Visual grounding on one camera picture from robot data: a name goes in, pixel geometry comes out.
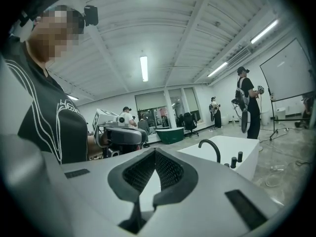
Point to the person's head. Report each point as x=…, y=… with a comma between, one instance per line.
x=53, y=33

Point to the white bathtub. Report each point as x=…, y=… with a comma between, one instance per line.
x=229, y=148

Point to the long ceiling light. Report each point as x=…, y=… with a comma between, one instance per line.
x=217, y=69
x=144, y=68
x=264, y=31

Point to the person's left forearm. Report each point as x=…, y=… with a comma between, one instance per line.
x=92, y=146

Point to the black shirt with white lines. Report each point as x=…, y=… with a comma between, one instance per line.
x=49, y=112

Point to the white box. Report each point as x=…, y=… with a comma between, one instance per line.
x=281, y=113

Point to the black office chair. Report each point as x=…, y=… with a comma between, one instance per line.
x=190, y=122

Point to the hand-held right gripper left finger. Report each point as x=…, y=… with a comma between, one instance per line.
x=116, y=181

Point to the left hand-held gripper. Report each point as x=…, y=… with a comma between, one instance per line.
x=123, y=133

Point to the person's left hand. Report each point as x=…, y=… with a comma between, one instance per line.
x=104, y=139

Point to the black head-worn camera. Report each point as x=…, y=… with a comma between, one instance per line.
x=91, y=15

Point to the black curved faucet spout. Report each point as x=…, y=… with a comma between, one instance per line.
x=212, y=144

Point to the black faucet knob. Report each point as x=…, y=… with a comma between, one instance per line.
x=233, y=162

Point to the ceiling air conditioner vent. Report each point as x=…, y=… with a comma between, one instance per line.
x=239, y=55

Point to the whiteboard on wheeled stand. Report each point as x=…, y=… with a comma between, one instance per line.
x=286, y=70

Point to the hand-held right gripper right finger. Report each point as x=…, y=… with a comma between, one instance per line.
x=190, y=179

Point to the green bathtub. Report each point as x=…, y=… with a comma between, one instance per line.
x=170, y=135

